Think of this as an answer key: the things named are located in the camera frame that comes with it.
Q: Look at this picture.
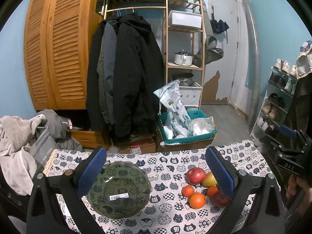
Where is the dark red apple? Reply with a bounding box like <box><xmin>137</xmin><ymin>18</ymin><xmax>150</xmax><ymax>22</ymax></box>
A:
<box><xmin>213</xmin><ymin>190</ymin><xmax>230</xmax><ymax>208</ymax></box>

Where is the teal cardboard box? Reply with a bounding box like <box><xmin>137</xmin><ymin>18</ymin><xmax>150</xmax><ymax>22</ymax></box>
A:
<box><xmin>159</xmin><ymin>110</ymin><xmax>217</xmax><ymax>145</ymax></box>

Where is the green glass bowl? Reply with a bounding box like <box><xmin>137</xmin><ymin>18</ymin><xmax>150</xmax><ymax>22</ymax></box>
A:
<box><xmin>86</xmin><ymin>161</ymin><xmax>152</xmax><ymax>220</ymax></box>

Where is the black hanging coat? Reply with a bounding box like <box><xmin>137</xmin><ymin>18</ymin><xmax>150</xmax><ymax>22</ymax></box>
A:
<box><xmin>86</xmin><ymin>12</ymin><xmax>164</xmax><ymax>143</ymax></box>

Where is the grey clothes pile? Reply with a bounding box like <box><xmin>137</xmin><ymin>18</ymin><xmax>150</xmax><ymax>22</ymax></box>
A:
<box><xmin>1</xmin><ymin>109</ymin><xmax>84</xmax><ymax>196</ymax></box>

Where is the grey storage bag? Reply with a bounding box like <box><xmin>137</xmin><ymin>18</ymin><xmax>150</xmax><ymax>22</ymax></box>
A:
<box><xmin>29</xmin><ymin>127</ymin><xmax>58</xmax><ymax>172</ymax></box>

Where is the shoe rack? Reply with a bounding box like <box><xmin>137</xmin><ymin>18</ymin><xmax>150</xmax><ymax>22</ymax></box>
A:
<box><xmin>251</xmin><ymin>59</ymin><xmax>297</xmax><ymax>147</ymax></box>

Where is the cat pattern tablecloth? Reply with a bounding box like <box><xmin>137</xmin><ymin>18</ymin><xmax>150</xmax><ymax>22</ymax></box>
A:
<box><xmin>44</xmin><ymin>140</ymin><xmax>272</xmax><ymax>233</ymax></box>

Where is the clear plastic bag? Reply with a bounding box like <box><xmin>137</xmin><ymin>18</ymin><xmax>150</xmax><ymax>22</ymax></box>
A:
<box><xmin>189</xmin><ymin>116</ymin><xmax>216</xmax><ymax>137</ymax></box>

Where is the yellow mango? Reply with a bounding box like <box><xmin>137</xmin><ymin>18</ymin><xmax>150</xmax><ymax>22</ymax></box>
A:
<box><xmin>201</xmin><ymin>172</ymin><xmax>217</xmax><ymax>188</ymax></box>

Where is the small mandarin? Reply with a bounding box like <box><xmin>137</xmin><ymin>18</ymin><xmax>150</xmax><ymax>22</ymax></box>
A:
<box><xmin>207</xmin><ymin>186</ymin><xmax>219</xmax><ymax>198</ymax></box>
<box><xmin>181</xmin><ymin>185</ymin><xmax>195</xmax><ymax>198</ymax></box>

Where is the bamboo shelf rack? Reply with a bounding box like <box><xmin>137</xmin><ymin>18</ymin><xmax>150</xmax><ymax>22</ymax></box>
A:
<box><xmin>102</xmin><ymin>0</ymin><xmax>206</xmax><ymax>110</ymax></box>

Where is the white patterned drawer box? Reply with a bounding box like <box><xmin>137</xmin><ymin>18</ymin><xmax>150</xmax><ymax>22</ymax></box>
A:
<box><xmin>179</xmin><ymin>82</ymin><xmax>203</xmax><ymax>107</ymax></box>

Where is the silver vertical pipe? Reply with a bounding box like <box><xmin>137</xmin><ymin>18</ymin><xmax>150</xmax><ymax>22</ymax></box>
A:
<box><xmin>242</xmin><ymin>0</ymin><xmax>261</xmax><ymax>126</ymax></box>

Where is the white cooking pot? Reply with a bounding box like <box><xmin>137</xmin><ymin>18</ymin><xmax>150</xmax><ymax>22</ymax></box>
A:
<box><xmin>174</xmin><ymin>51</ymin><xmax>194</xmax><ymax>66</ymax></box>

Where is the white printed rice bag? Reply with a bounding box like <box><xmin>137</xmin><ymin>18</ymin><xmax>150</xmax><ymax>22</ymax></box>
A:
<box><xmin>153</xmin><ymin>80</ymin><xmax>192</xmax><ymax>137</ymax></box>

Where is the wooden louvered wardrobe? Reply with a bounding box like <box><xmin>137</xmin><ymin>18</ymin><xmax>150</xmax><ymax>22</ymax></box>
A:
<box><xmin>24</xmin><ymin>0</ymin><xmax>102</xmax><ymax>110</ymax></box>

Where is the dark folded umbrella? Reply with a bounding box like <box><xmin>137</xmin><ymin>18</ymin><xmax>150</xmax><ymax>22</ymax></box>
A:
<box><xmin>210</xmin><ymin>19</ymin><xmax>230</xmax><ymax>43</ymax></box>

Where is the white plastic storage box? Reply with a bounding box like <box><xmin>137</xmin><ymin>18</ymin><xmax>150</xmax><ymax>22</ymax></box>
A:
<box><xmin>169</xmin><ymin>11</ymin><xmax>202</xmax><ymax>29</ymax></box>

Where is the large orange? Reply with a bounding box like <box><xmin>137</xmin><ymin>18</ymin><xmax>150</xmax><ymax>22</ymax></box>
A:
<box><xmin>189</xmin><ymin>193</ymin><xmax>206</xmax><ymax>209</ymax></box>

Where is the brown cardboard box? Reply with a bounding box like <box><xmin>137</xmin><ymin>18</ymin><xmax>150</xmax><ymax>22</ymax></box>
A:
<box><xmin>117</xmin><ymin>135</ymin><xmax>156</xmax><ymax>154</ymax></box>

